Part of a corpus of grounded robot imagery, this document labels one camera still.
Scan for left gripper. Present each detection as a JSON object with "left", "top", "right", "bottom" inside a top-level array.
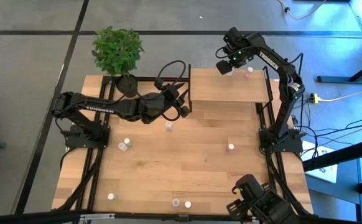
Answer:
[{"left": 155, "top": 82, "right": 190, "bottom": 114}]

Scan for green plant in black pot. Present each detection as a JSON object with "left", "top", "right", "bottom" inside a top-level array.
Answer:
[{"left": 91, "top": 26, "right": 146, "bottom": 98}]

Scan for yellow power plug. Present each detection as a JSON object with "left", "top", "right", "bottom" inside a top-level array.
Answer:
[{"left": 308, "top": 92, "right": 322, "bottom": 105}]

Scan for white printed sheet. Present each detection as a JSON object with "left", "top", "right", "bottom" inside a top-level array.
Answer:
[{"left": 301, "top": 141, "right": 338, "bottom": 184}]

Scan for black crossbar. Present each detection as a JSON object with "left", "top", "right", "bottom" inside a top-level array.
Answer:
[{"left": 0, "top": 208, "right": 362, "bottom": 224}]

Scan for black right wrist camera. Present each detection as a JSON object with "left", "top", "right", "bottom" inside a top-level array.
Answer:
[{"left": 215, "top": 60, "right": 233, "bottom": 75}]

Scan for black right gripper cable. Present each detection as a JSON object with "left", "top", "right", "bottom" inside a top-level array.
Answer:
[{"left": 215, "top": 45, "right": 234, "bottom": 60}]

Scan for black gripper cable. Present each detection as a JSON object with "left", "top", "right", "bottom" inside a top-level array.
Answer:
[
  {"left": 215, "top": 45, "right": 234, "bottom": 60},
  {"left": 155, "top": 60, "right": 188, "bottom": 91}
]

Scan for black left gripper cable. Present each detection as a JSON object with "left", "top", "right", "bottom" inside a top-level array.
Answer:
[{"left": 155, "top": 60, "right": 188, "bottom": 91}]

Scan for wooden shelf black frame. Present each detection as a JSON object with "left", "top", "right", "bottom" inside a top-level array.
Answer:
[{"left": 187, "top": 63, "right": 275, "bottom": 113}]

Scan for black aluminium table frame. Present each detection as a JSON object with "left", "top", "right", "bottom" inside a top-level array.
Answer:
[{"left": 52, "top": 74, "right": 314, "bottom": 217}]

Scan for beige floor cable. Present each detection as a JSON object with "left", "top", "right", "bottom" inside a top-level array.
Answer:
[{"left": 276, "top": 0, "right": 327, "bottom": 21}]

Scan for beige extension cable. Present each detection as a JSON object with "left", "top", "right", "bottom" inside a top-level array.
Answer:
[{"left": 320, "top": 88, "right": 362, "bottom": 103}]

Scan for black desk frame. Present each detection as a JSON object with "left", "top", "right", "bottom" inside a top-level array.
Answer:
[{"left": 317, "top": 0, "right": 362, "bottom": 85}]

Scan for black side table frame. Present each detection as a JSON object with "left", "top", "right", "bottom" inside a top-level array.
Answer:
[{"left": 302, "top": 136, "right": 362, "bottom": 224}]

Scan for silver bracket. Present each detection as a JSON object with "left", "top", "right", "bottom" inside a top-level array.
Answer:
[{"left": 79, "top": 213, "right": 116, "bottom": 222}]

